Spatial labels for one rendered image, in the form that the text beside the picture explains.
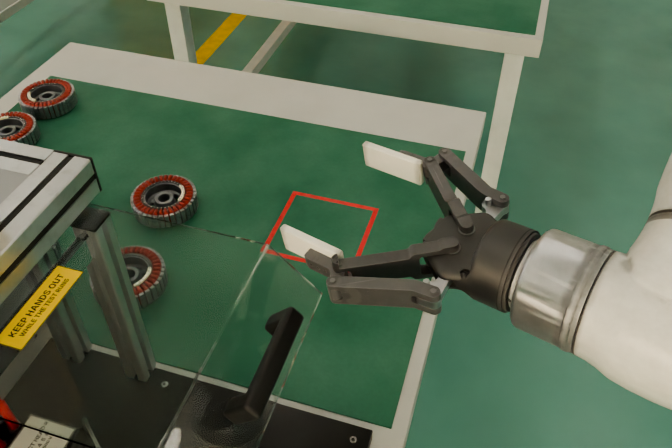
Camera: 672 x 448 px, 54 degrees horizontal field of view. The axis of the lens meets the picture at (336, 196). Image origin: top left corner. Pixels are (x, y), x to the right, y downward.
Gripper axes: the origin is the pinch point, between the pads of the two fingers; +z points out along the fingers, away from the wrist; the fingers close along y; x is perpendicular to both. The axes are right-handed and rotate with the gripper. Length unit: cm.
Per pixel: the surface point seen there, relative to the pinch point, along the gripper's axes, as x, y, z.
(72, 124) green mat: -29, 13, 83
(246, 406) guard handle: -2.0, -21.5, -6.6
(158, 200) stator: -29, 6, 49
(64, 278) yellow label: 0.5, -21.8, 16.2
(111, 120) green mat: -30, 19, 78
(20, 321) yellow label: 1.0, -27.2, 15.1
